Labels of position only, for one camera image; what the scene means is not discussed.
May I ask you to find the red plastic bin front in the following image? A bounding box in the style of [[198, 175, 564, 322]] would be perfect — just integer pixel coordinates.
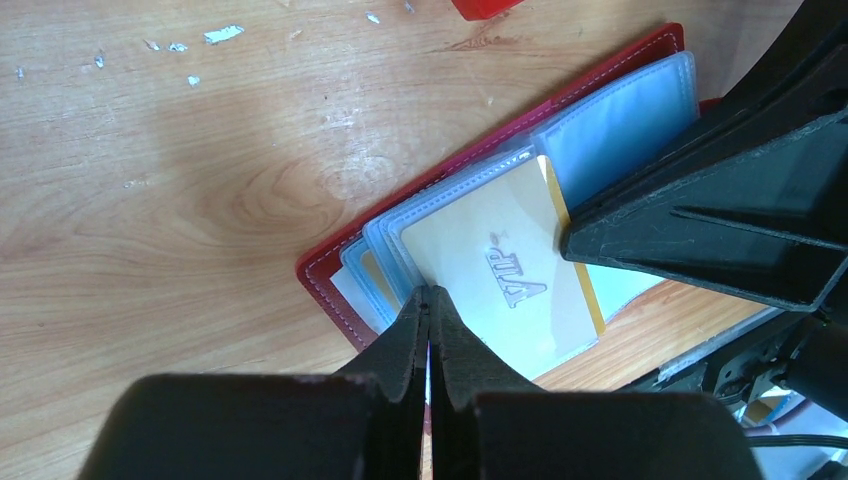
[[451, 0, 522, 21]]

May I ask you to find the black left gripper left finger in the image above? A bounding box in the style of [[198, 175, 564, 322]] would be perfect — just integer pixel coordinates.
[[80, 287, 429, 479]]

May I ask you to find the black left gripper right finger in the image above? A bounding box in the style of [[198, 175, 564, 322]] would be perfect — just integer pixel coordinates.
[[428, 287, 761, 479]]

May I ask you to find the gold card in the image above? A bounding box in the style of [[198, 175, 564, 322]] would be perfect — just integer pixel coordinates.
[[400, 156, 603, 380]]

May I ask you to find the red leather card holder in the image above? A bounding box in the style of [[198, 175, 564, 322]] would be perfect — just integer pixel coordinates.
[[295, 23, 699, 379]]

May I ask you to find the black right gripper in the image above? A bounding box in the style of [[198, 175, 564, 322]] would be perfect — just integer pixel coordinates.
[[560, 0, 848, 425]]

